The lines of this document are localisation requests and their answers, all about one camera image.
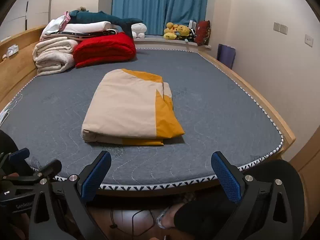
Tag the blue curtain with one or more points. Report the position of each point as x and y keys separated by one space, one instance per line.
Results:
x=155 y=14

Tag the cream folded quilt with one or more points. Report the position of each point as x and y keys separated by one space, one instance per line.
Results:
x=54 y=56

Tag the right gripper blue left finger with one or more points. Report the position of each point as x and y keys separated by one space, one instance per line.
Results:
x=91 y=177

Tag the white wall switches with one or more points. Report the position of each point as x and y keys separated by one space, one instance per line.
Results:
x=283 y=29

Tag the beige and orange hooded jacket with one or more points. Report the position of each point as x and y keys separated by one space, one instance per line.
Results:
x=131 y=108

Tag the white folded bedding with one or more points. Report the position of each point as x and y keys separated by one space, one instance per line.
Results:
x=59 y=26

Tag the person's foot in sandal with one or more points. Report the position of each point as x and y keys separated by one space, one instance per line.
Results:
x=166 y=218

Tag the teal shark plush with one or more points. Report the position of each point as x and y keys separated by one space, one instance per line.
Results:
x=85 y=17

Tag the person's black trouser leg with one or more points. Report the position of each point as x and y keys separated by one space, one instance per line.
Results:
x=272 y=207

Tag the yellow plush toys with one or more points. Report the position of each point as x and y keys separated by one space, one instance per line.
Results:
x=177 y=32

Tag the white plush toy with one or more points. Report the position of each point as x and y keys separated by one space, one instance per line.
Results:
x=138 y=30

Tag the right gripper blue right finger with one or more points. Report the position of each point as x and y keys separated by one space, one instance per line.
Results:
x=229 y=176

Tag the white wardrobe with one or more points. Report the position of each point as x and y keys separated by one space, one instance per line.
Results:
x=28 y=14

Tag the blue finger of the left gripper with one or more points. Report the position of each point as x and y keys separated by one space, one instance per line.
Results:
x=19 y=155

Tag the tissue pack on headboard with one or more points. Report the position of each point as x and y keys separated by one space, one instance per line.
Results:
x=12 y=50

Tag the red folded blanket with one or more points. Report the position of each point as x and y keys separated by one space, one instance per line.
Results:
x=104 y=49

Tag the dark red cushion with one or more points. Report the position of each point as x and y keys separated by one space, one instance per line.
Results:
x=202 y=33

